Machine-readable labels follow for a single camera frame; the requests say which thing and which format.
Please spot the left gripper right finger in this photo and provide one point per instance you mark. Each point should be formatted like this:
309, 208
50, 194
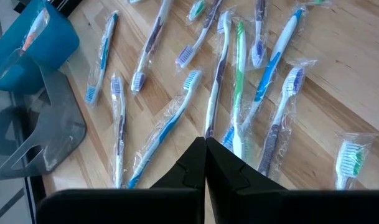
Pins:
285, 208

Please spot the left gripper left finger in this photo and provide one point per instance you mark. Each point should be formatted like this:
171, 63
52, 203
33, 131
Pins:
130, 208

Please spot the blue toothbrush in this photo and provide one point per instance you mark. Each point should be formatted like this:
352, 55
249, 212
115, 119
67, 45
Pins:
102, 57
271, 68
165, 129

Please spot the red toothbrush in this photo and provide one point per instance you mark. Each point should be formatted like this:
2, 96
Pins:
35, 29

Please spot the green toothbrush in clear wrapper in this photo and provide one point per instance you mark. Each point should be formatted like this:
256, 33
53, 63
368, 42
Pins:
348, 161
197, 9
239, 84

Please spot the smoky transparent plastic bin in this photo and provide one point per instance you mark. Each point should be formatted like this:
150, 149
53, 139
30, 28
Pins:
61, 130

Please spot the teal plastic bin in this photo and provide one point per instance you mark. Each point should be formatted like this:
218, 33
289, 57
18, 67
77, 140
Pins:
52, 43

